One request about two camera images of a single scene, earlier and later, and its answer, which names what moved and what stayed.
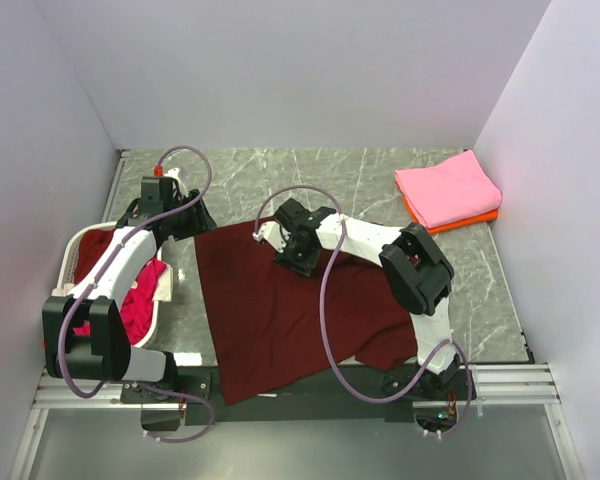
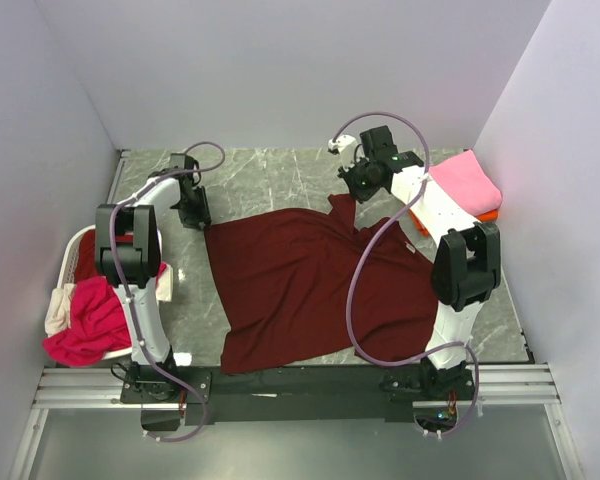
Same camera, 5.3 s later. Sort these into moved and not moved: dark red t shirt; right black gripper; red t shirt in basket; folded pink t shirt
Moved: right black gripper; dark red t shirt
Not moved: red t shirt in basket; folded pink t shirt
